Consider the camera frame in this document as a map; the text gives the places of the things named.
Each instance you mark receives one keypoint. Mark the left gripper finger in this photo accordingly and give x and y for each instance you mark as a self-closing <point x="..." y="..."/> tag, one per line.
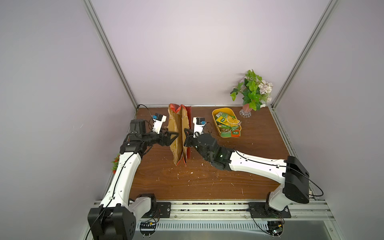
<point x="168" y="140"/>
<point x="171" y="135"/>

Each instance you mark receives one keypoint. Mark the green orange condiment packet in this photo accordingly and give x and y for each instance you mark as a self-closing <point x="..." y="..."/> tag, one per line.
<point x="231" y="134"/>

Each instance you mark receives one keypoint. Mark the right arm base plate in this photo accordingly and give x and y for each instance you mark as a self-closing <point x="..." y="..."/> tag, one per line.
<point x="262" y="211"/>

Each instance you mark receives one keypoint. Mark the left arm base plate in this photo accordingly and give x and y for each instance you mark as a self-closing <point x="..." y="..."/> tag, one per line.
<point x="163" y="210"/>

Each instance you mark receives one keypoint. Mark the small red flower plant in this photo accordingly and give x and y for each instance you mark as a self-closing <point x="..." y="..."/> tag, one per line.
<point x="115" y="163"/>

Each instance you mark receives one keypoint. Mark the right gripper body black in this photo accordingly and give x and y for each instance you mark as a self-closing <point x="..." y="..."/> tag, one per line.
<point x="193" y="142"/>

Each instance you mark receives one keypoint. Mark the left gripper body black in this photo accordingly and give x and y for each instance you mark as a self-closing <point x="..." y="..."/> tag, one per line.
<point x="152" y="139"/>

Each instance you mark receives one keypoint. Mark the right controller board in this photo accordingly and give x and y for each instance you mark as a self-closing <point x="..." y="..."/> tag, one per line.
<point x="275" y="229"/>

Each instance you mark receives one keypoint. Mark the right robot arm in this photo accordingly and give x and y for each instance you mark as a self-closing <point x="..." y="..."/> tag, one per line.
<point x="292" y="176"/>

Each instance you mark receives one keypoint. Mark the controller board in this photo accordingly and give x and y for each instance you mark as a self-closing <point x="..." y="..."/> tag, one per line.
<point x="275" y="229"/>
<point x="147" y="229"/>

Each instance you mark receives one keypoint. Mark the yellow lemon condiment packet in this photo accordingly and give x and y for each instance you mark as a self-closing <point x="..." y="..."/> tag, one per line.
<point x="226" y="119"/>

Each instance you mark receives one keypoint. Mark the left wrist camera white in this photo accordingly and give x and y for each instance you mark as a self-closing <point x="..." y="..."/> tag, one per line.
<point x="158" y="120"/>

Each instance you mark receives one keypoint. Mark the left controller board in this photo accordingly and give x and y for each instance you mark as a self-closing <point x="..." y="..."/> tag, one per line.
<point x="147" y="229"/>

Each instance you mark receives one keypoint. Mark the aluminium front rail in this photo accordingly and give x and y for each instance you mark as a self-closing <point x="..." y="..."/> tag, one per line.
<point x="236" y="210"/>

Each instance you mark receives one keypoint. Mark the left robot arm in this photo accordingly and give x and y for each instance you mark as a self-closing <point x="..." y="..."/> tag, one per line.
<point x="116" y="217"/>

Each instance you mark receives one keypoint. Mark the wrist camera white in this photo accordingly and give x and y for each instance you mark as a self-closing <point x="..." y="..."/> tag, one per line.
<point x="158" y="120"/>
<point x="199" y="124"/>

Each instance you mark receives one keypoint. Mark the red paper bag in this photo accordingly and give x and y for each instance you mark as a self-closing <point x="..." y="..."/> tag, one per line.
<point x="180" y="118"/>

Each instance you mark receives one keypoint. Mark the yellow plastic tray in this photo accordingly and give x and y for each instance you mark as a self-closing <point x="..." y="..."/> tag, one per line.
<point x="225" y="110"/>

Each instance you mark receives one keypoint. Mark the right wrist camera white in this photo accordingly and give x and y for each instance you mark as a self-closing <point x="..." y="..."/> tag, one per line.
<point x="199" y="124"/>

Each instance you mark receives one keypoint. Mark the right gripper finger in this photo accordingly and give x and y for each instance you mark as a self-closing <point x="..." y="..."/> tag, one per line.
<point x="189" y="133"/>
<point x="188" y="143"/>

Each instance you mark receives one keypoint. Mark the green plant in glass vase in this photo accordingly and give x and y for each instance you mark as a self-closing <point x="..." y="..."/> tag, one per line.
<point x="256" y="93"/>

